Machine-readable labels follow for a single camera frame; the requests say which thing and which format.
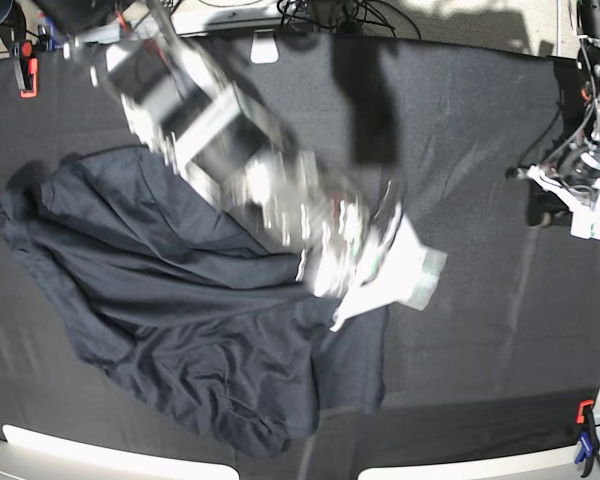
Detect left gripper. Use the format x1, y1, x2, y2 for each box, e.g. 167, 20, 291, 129
506, 154, 600, 228

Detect black table cloth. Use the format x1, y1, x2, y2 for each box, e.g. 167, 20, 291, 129
0, 35, 600, 479

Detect blue clamp top left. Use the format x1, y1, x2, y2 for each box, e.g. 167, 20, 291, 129
36, 17, 68, 51

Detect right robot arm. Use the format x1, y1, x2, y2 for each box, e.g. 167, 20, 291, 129
58, 1, 445, 328

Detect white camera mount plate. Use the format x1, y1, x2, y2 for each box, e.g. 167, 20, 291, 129
250, 31, 279, 65

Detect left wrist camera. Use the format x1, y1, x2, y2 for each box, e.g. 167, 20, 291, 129
570, 206, 600, 241

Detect orange clamp far left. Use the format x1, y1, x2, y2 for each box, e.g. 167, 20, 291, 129
10, 40, 38, 99

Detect dark navy t-shirt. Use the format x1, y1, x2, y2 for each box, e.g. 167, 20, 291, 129
0, 146, 389, 458

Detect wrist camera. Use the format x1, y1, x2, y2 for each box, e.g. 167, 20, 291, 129
405, 249, 447, 311
570, 206, 600, 241

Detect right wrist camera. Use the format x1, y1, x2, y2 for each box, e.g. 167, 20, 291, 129
405, 249, 447, 311

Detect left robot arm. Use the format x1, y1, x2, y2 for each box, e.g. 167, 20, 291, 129
508, 1, 600, 240

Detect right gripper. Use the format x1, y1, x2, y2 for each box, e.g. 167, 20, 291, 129
279, 165, 425, 332

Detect orange blue clamp near right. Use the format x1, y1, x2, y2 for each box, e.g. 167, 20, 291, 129
574, 399, 600, 479

